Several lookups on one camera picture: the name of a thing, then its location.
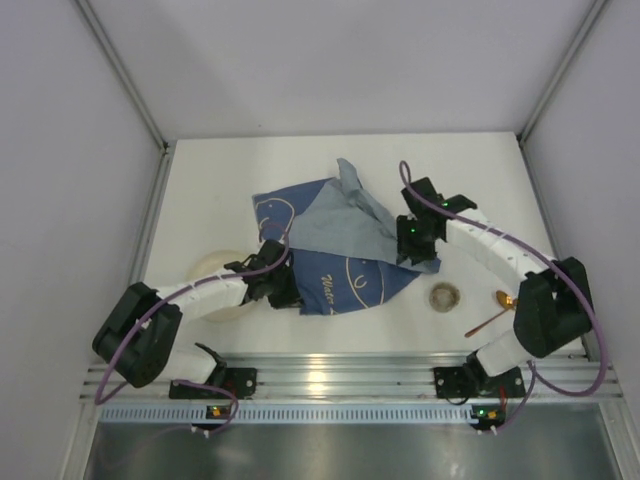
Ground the left aluminium corner post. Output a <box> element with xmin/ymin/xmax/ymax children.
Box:
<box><xmin>71</xmin><ymin>0</ymin><xmax>168</xmax><ymax>152</ymax></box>

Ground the cream ceramic plate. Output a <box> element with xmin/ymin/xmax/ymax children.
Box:
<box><xmin>186</xmin><ymin>250</ymin><xmax>257</xmax><ymax>323</ymax></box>

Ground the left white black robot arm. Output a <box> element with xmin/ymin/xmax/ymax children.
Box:
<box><xmin>92</xmin><ymin>239</ymin><xmax>301</xmax><ymax>388</ymax></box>

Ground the aluminium corner post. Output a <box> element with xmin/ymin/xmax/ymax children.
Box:
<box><xmin>71</xmin><ymin>0</ymin><xmax>168</xmax><ymax>152</ymax></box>
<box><xmin>516</xmin><ymin>0</ymin><xmax>612</xmax><ymax>148</ymax></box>

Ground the small speckled ceramic cup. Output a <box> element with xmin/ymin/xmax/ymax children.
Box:
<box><xmin>428</xmin><ymin>282</ymin><xmax>461</xmax><ymax>313</ymax></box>

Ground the right aluminium corner post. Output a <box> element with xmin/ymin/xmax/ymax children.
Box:
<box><xmin>516</xmin><ymin>0</ymin><xmax>612</xmax><ymax>148</ymax></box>

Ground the copper spoon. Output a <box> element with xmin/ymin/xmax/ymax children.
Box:
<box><xmin>464</xmin><ymin>290</ymin><xmax>516</xmax><ymax>339</ymax></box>

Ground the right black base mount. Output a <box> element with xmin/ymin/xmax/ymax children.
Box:
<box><xmin>433</xmin><ymin>366</ymin><xmax>526</xmax><ymax>401</ymax></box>

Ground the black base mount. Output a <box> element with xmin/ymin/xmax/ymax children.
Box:
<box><xmin>169</xmin><ymin>367</ymin><xmax>258</xmax><ymax>400</ymax></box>
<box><xmin>433</xmin><ymin>366</ymin><xmax>526</xmax><ymax>401</ymax></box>

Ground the blue placemat with gold print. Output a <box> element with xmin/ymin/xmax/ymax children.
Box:
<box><xmin>252</xmin><ymin>158</ymin><xmax>441</xmax><ymax>316</ymax></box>

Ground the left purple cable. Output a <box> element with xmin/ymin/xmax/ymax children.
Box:
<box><xmin>93</xmin><ymin>221</ymin><xmax>292</xmax><ymax>436</ymax></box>

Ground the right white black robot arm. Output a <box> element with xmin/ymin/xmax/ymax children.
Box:
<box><xmin>396</xmin><ymin>177</ymin><xmax>595</xmax><ymax>391</ymax></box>

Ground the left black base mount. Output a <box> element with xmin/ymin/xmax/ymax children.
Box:
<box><xmin>169</xmin><ymin>367</ymin><xmax>258</xmax><ymax>400</ymax></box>

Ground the perforated cable duct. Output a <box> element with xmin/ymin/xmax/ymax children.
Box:
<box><xmin>99</xmin><ymin>402</ymin><xmax>507</xmax><ymax>424</ymax></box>

